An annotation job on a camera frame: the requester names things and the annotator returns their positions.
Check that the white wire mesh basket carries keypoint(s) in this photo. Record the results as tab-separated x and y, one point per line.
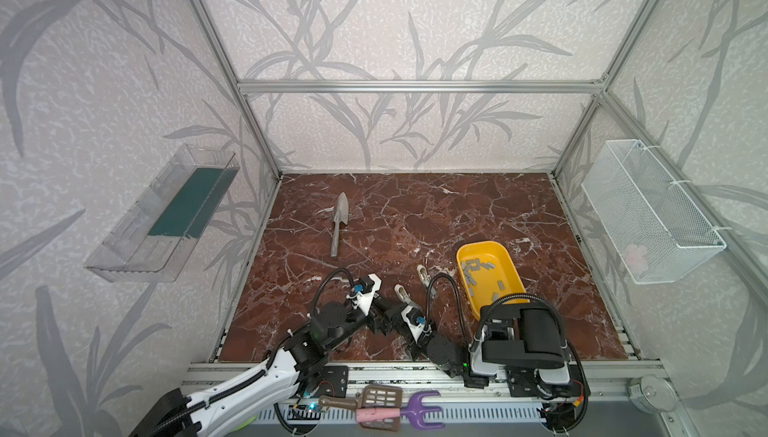
660	234

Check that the clear plastic wall bin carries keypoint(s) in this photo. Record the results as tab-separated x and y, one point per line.
153	241

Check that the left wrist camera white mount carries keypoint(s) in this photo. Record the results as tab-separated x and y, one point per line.
364	292

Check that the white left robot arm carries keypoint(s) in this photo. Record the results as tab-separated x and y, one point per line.
294	365

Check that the brown toy spatula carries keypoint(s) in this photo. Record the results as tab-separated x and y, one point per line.
373	396

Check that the yellow plastic tray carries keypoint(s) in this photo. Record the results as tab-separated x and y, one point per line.
489	251

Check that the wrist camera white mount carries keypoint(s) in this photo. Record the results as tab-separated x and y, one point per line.
416	324
364	292

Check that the round grey metal disc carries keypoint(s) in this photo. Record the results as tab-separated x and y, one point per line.
651	394

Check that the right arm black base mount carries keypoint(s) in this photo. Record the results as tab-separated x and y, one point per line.
567	382

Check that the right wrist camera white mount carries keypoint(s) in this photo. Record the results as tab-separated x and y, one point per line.
416	324

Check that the purple toy fork pink handle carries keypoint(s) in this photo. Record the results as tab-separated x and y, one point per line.
414	411

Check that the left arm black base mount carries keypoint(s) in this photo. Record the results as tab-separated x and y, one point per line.
332	381

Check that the grey staple strips pile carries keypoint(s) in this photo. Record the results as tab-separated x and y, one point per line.
478	273

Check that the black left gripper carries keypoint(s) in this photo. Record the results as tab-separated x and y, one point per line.
383	311

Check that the grey toy trowel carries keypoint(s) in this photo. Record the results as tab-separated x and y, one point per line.
340	217

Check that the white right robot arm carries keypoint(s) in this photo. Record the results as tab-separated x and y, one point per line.
525	342

